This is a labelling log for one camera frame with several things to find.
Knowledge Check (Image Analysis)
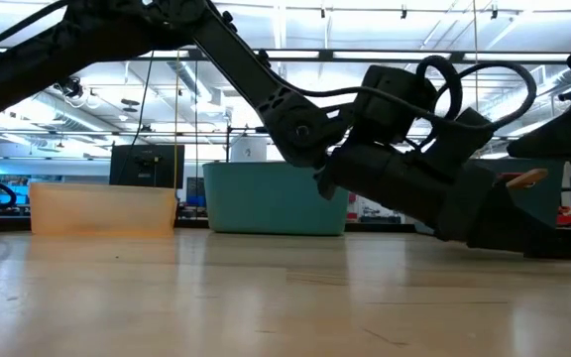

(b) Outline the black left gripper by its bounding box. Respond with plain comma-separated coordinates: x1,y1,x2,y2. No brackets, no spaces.
313,142,571,260

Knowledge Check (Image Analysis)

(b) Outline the wooden slotted spoon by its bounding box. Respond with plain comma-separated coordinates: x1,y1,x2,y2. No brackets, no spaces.
506,168,550,190

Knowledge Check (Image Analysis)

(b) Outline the dark teal plastic bin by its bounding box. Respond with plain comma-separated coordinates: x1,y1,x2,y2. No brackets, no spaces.
413,157,567,237

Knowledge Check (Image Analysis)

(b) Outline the light teal plastic bin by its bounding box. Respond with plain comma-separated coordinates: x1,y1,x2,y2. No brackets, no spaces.
201,161,351,237

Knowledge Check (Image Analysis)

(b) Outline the white canister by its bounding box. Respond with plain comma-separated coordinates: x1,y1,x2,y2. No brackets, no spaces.
229,135,269,164

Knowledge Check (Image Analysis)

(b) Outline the black monitor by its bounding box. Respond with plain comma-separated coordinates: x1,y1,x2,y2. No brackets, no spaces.
109,144,186,190

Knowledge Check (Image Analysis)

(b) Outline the orange translucent plastic bin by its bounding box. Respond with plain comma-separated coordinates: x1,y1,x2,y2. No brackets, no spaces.
29,181,179,237

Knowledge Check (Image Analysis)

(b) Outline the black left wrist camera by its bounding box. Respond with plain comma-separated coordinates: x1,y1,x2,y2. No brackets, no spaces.
421,107,496,180

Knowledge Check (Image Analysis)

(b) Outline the thin yellow hanging cord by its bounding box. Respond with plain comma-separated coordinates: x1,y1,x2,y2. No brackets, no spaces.
472,0,481,113

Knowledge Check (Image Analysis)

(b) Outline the black ceiling camera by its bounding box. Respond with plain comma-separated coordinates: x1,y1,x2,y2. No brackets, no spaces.
58,75,85,100

